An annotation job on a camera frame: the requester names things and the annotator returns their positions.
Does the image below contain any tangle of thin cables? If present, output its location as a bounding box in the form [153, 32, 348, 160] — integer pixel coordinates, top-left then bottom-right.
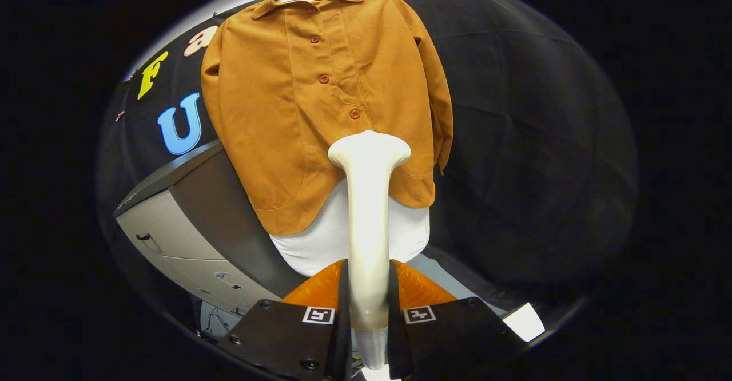
[200, 304, 241, 339]

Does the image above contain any grey drawer cabinet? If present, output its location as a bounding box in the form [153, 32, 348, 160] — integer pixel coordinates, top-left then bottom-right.
[113, 140, 309, 319]

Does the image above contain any orange button-up shirt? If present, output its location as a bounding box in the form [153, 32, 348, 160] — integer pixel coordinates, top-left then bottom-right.
[201, 0, 454, 236]

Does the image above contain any white garment steamer head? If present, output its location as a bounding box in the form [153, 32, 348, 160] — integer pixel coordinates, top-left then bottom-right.
[328, 130, 412, 330]

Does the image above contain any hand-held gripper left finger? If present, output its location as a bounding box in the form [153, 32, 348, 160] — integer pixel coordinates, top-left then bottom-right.
[216, 259, 352, 381]

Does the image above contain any black backdrop cloth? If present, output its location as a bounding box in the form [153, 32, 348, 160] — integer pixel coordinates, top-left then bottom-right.
[96, 0, 640, 313]

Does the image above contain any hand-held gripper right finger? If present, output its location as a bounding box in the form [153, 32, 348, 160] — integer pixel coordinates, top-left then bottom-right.
[387, 259, 527, 381]

